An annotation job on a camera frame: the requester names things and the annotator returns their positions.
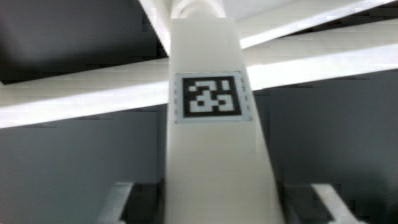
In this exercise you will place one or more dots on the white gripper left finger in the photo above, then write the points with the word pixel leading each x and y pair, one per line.
pixel 134 204

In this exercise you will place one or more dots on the white leg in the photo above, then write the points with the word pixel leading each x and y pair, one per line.
pixel 221 190

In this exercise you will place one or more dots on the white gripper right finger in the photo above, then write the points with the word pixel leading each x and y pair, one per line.
pixel 313 205

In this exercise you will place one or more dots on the white front obstacle bar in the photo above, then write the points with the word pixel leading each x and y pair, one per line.
pixel 324 55

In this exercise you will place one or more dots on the white desk top tray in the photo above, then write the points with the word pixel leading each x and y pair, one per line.
pixel 295 15

